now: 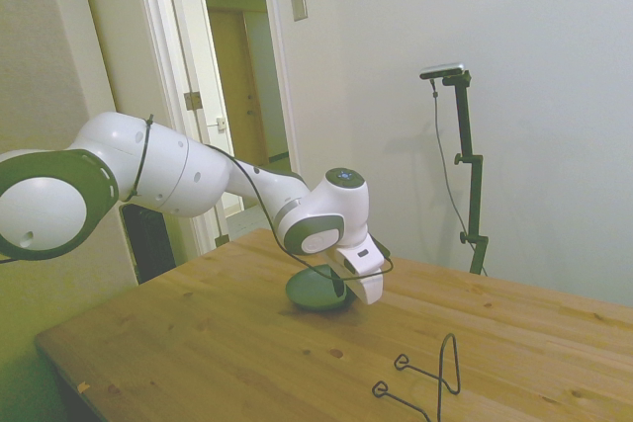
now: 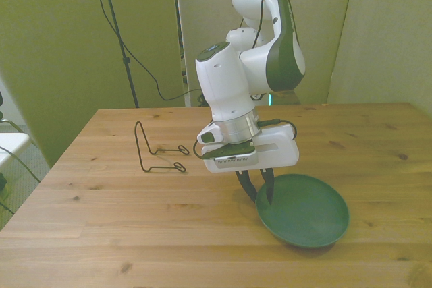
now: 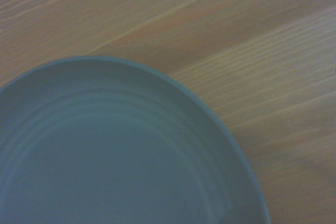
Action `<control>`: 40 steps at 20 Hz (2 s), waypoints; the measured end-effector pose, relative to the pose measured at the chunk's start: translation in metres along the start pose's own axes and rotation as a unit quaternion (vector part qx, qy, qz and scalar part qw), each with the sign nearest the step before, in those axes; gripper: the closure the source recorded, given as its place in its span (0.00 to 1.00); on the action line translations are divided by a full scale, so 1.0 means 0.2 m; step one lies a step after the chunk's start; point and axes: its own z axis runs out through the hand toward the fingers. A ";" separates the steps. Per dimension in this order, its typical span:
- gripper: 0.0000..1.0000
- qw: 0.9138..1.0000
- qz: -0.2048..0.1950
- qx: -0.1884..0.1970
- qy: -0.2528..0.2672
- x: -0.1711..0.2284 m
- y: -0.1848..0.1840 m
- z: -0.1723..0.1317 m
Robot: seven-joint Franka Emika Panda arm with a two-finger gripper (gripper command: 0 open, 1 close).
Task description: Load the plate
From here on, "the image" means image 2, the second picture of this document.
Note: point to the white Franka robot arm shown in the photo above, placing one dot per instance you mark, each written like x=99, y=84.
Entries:
x=222, y=82

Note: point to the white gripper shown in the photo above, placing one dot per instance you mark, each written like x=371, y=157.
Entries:
x=276, y=149

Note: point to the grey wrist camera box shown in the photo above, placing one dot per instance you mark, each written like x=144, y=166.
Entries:
x=236, y=161

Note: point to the black tripod stand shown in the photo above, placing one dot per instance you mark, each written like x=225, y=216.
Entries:
x=116, y=28

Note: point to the small wooden side table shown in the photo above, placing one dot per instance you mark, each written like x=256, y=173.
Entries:
x=287, y=97

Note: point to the white stool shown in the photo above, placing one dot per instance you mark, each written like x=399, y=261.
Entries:
x=11, y=144

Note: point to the dark green round plate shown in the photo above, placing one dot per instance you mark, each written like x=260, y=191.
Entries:
x=303, y=217

